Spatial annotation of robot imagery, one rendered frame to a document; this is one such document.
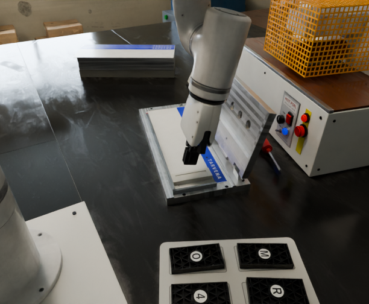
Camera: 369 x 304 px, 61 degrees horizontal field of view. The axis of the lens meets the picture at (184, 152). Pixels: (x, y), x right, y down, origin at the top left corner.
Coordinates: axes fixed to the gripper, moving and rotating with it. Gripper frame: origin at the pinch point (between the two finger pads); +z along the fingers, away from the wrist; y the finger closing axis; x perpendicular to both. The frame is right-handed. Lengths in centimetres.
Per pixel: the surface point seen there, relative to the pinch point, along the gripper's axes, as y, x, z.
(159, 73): -69, 7, 6
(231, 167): -1.7, 12.6, 4.6
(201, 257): 21.9, -2.4, 7.8
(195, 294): 28.5, -5.6, 8.6
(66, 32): -330, -37, 63
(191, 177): 0.7, 1.3, 5.8
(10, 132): -38, -44, 19
